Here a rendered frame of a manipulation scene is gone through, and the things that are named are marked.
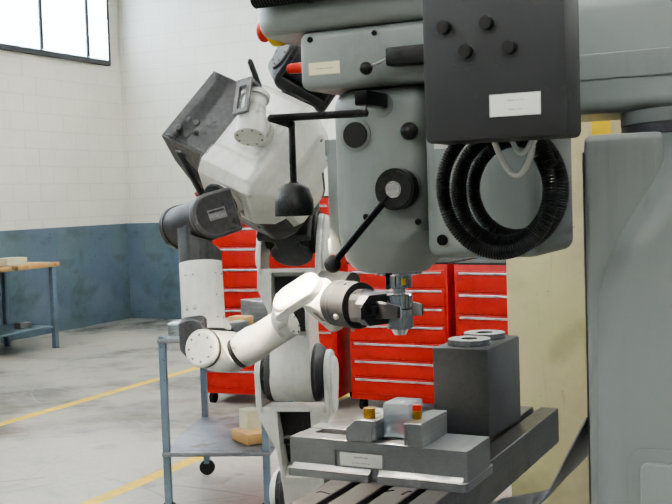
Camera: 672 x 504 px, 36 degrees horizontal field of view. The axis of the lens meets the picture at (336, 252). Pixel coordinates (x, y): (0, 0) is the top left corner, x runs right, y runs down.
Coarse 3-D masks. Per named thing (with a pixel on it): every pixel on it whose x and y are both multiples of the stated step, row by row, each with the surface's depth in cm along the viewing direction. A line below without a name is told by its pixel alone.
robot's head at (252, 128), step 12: (252, 96) 217; (264, 96) 218; (252, 108) 215; (264, 108) 217; (240, 120) 214; (252, 120) 213; (264, 120) 215; (240, 132) 214; (252, 132) 214; (264, 132) 214; (252, 144) 217
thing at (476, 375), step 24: (456, 336) 224; (480, 336) 223; (504, 336) 228; (456, 360) 216; (480, 360) 213; (504, 360) 223; (456, 384) 216; (480, 384) 214; (504, 384) 223; (456, 408) 216; (480, 408) 214; (504, 408) 222; (456, 432) 217; (480, 432) 214
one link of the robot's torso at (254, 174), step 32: (224, 96) 232; (288, 96) 231; (192, 128) 229; (224, 128) 228; (320, 128) 229; (192, 160) 232; (224, 160) 223; (256, 160) 222; (288, 160) 224; (320, 160) 233; (256, 192) 221; (320, 192) 242; (256, 224) 237; (288, 224) 238
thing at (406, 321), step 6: (390, 300) 186; (402, 300) 186; (408, 300) 186; (402, 306) 186; (408, 306) 186; (402, 312) 186; (408, 312) 186; (402, 318) 186; (408, 318) 186; (390, 324) 187; (396, 324) 186; (402, 324) 186; (408, 324) 186
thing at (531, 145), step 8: (496, 144) 151; (512, 144) 149; (528, 144) 147; (496, 152) 152; (520, 152) 148; (528, 152) 149; (504, 160) 151; (528, 160) 149; (504, 168) 151; (528, 168) 150; (512, 176) 151; (520, 176) 150
